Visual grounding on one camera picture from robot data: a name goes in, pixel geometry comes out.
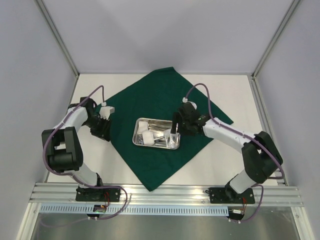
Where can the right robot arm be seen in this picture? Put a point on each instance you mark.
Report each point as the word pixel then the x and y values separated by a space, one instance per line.
pixel 260 156

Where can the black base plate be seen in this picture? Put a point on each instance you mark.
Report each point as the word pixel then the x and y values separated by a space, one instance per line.
pixel 221 195
pixel 97 195

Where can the white gauze pad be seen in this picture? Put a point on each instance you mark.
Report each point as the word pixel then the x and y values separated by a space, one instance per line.
pixel 142 126
pixel 148 138

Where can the slotted cable duct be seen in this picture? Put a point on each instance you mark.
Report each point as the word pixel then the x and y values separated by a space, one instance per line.
pixel 131 209

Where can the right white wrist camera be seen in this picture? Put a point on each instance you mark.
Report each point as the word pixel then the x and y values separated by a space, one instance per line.
pixel 185 100

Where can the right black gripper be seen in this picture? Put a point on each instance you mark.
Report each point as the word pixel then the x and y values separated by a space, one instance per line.
pixel 182 122

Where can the aluminium front rail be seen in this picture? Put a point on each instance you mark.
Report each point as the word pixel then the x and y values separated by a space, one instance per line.
pixel 176 195

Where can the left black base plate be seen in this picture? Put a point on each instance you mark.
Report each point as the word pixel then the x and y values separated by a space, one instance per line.
pixel 97 195

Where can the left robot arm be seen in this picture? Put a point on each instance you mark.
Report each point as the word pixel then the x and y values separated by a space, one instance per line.
pixel 62 152

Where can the green surgical drape cloth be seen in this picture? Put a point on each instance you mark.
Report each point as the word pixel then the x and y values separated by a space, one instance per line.
pixel 155 96

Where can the clear sterile packet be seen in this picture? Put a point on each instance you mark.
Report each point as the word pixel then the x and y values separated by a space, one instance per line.
pixel 171 139

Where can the stainless steel instrument tray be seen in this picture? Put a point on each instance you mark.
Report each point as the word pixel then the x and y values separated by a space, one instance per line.
pixel 137 139

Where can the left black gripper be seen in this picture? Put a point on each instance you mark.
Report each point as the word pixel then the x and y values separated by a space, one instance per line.
pixel 104 132

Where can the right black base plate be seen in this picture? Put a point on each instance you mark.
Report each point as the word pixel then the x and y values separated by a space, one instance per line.
pixel 221 195

